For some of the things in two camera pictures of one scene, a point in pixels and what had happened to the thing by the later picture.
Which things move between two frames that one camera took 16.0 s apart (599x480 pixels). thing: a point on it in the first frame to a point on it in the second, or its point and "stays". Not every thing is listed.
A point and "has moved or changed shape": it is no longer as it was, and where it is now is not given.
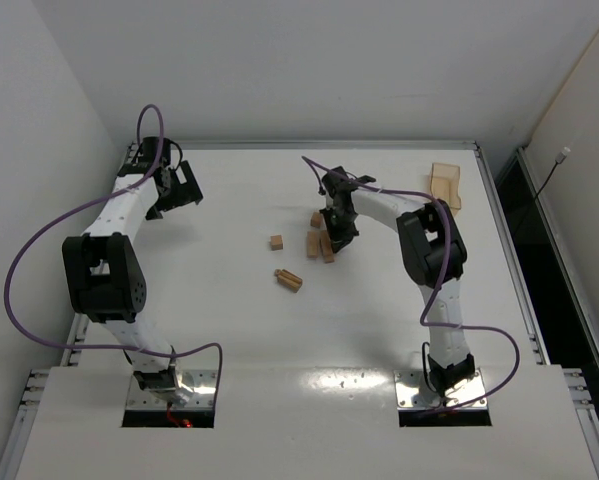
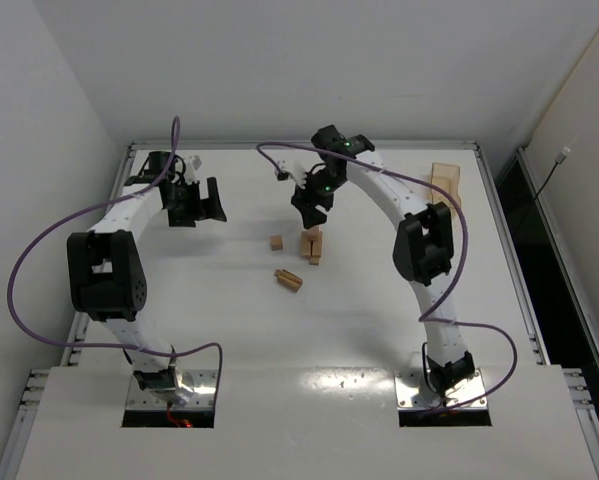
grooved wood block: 289,280 stays
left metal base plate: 202,385 stays
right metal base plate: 411,391 stays
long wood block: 326,247 to 316,251
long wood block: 313,244 has moved or changed shape
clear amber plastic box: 445,184 stays
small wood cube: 316,220 has moved or changed shape
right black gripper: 340,222 to 308,201
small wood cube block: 276,242 stays
